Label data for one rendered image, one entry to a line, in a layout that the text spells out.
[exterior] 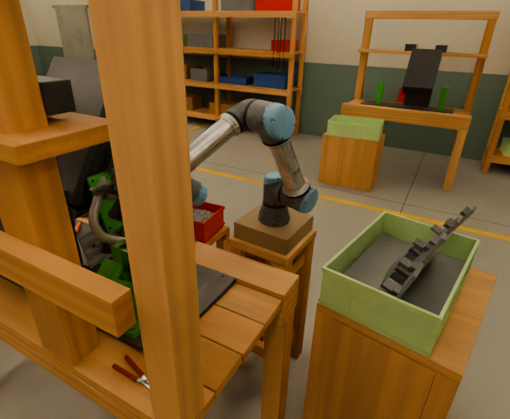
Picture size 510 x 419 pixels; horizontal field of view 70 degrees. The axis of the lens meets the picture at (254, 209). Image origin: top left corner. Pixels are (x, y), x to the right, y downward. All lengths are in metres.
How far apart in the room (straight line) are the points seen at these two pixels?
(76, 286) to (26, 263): 0.16
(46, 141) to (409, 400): 1.38
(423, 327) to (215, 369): 0.67
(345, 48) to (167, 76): 6.12
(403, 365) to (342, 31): 5.79
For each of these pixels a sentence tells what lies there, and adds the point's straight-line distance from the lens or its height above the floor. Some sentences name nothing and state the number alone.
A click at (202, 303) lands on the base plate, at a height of 0.90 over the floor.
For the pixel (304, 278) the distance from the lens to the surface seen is 1.92.
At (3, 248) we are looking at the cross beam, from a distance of 1.01.
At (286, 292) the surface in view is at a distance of 1.33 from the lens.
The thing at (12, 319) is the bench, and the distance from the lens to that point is 1.45.
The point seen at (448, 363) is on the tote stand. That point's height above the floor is 0.79.
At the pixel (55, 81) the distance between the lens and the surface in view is 0.92.
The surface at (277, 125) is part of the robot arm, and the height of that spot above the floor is 1.46.
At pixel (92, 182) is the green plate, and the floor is 1.25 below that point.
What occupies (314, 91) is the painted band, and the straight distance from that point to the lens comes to 6.83.
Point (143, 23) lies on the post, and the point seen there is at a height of 1.74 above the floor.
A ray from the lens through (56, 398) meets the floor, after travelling 2.35.
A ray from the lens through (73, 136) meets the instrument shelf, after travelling 0.85.
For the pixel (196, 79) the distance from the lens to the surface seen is 7.35.
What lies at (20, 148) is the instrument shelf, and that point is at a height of 1.53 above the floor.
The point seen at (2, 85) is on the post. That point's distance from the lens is 0.87.
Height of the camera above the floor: 1.74
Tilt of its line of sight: 26 degrees down
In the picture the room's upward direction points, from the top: 1 degrees clockwise
